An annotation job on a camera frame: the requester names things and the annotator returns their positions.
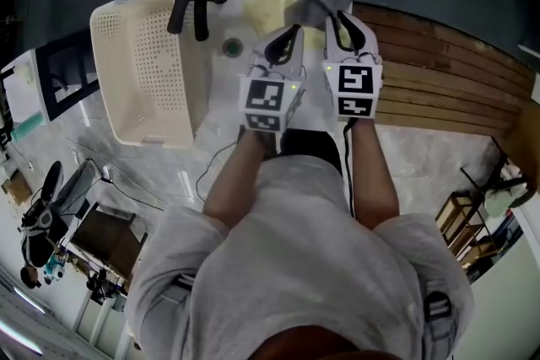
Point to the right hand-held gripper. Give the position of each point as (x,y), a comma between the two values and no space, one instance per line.
(356,84)

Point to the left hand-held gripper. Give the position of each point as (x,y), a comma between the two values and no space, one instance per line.
(270,97)

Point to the yellow towel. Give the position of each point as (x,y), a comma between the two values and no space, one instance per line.
(266,8)

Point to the white sink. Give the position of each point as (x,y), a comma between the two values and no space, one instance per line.
(230,19)

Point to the cream perforated plastic basket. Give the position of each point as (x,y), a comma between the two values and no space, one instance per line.
(147,67)

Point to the person's right forearm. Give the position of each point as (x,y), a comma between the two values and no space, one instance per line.
(373,173)

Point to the person's left forearm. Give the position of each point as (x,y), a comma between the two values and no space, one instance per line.
(236,181)

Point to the sink drain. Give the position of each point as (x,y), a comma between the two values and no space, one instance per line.
(233,46)

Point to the person's black shorts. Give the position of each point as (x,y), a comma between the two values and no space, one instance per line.
(312,145)

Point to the wooden slatted bench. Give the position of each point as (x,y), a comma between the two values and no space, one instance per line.
(443,76)

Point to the person's grey shirt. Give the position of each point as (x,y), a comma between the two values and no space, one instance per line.
(304,248)

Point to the black chair with cream cushion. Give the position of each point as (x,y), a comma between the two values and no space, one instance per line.
(506,194)

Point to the dark brown wooden cabinet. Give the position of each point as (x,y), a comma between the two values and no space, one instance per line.
(109,238)

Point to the white storage box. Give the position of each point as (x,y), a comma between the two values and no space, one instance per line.
(21,97)

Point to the teal foam piece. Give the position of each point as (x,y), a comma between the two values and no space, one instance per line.
(27,128)

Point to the cardboard box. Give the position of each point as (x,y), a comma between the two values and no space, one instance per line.
(17,187)

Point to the wooden frame shelf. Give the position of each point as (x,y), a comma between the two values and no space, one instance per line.
(462,223)

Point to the black frame stool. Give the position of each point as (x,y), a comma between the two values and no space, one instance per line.
(46,76)

